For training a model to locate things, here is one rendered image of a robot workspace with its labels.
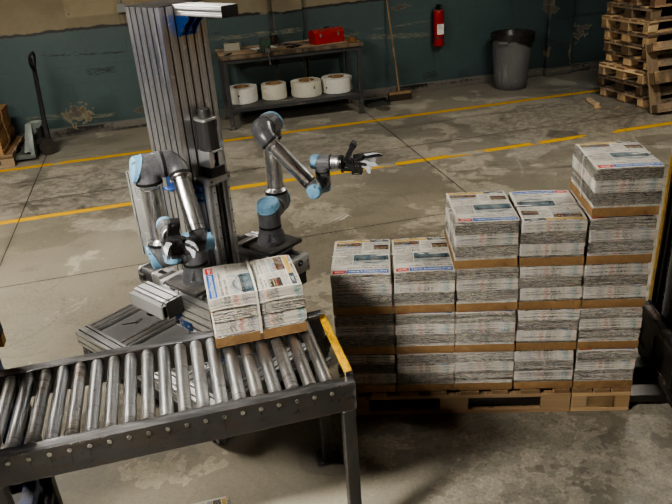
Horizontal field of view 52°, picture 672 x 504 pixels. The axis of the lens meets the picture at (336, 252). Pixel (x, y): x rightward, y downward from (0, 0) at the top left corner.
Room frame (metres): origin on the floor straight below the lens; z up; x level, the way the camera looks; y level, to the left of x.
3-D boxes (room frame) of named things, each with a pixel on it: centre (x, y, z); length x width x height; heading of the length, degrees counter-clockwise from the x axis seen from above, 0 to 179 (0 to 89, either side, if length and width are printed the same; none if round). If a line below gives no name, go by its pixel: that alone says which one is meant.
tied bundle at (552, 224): (2.93, -0.99, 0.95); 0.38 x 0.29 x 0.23; 174
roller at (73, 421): (2.07, 1.00, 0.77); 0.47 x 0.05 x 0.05; 13
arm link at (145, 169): (2.85, 0.79, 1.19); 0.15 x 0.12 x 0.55; 112
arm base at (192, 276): (2.90, 0.66, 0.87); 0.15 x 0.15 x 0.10
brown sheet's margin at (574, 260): (2.92, -0.99, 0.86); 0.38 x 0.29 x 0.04; 174
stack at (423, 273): (2.96, -0.56, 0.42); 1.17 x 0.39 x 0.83; 85
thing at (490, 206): (2.95, -0.69, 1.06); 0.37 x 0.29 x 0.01; 177
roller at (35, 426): (2.04, 1.13, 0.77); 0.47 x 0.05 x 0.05; 13
